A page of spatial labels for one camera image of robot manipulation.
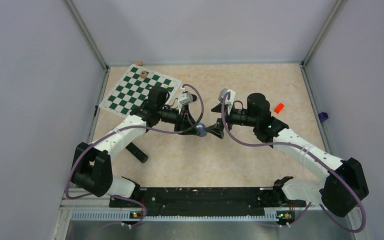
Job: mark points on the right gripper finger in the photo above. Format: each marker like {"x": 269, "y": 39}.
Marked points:
{"x": 216, "y": 129}
{"x": 219, "y": 108}

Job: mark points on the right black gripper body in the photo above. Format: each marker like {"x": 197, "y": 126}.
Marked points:
{"x": 234, "y": 118}

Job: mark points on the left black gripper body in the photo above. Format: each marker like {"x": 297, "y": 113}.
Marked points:
{"x": 183, "y": 117}

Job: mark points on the grey purple charging case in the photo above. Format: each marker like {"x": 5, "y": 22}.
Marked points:
{"x": 201, "y": 129}

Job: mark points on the black earbud charging case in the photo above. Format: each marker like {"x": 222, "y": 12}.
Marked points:
{"x": 194, "y": 97}

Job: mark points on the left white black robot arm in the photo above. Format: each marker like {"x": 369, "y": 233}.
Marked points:
{"x": 92, "y": 163}

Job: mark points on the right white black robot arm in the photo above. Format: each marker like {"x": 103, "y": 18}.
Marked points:
{"x": 341, "y": 184}

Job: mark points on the red block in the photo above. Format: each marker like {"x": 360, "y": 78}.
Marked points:
{"x": 279, "y": 108}

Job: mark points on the black cuboid bar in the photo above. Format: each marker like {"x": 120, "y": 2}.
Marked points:
{"x": 137, "y": 153}

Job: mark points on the green white chessboard mat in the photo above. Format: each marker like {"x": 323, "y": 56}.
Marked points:
{"x": 131, "y": 90}

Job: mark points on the wooden chess piece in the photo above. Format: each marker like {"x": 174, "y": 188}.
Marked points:
{"x": 143, "y": 74}

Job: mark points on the wooden piece at corner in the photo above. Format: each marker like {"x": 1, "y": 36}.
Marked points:
{"x": 138, "y": 63}

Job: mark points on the purple object at edge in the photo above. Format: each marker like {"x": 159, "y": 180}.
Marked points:
{"x": 323, "y": 116}

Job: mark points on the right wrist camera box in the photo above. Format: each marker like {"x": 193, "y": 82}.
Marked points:
{"x": 227, "y": 97}

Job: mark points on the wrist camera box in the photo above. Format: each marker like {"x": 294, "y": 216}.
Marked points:
{"x": 227, "y": 97}
{"x": 184, "y": 99}

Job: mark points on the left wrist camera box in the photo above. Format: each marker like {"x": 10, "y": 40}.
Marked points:
{"x": 184, "y": 99}

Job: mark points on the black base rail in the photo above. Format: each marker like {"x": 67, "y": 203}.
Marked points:
{"x": 207, "y": 201}

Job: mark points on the white perforated cable duct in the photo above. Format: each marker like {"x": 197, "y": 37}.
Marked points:
{"x": 127, "y": 216}

